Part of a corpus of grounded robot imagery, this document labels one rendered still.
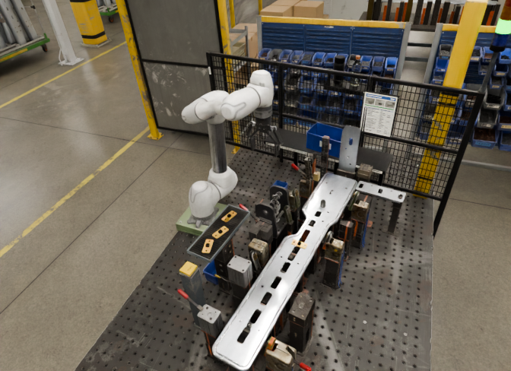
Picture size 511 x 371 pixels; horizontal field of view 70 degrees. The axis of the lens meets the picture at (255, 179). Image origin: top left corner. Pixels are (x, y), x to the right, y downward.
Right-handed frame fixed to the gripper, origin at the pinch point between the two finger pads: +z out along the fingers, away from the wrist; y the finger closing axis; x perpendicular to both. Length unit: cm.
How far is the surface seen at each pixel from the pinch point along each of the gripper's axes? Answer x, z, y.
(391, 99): 90, 4, 42
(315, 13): 441, 51, -150
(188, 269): -61, 30, -8
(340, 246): -7, 42, 46
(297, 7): 439, 44, -180
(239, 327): -67, 46, 21
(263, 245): -27.0, 38.1, 12.1
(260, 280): -41, 46, 18
